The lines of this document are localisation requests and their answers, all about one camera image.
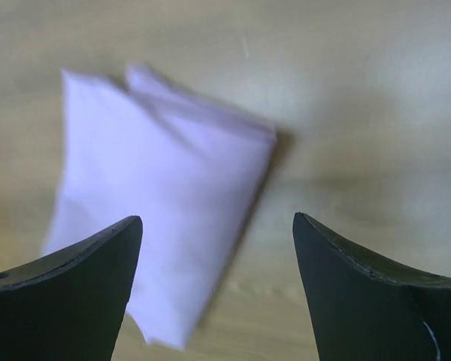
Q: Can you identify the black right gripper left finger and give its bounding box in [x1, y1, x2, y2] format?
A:
[0, 216, 142, 360]

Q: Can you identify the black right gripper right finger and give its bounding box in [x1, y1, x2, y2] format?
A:
[292, 213, 451, 360]

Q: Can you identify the pink ribbed tank top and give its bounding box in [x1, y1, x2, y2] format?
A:
[41, 65, 277, 350]

